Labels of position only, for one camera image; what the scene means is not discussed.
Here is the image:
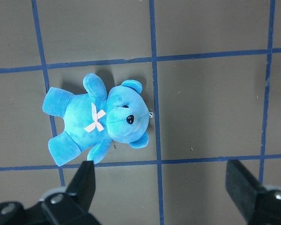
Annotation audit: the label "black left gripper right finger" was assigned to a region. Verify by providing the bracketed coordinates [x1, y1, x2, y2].
[225, 160, 281, 225]

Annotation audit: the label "blue plush teddy bear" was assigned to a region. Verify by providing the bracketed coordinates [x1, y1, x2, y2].
[42, 74, 151, 166]

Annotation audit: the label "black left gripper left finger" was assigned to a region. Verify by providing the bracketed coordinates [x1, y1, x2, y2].
[0, 161, 100, 225]

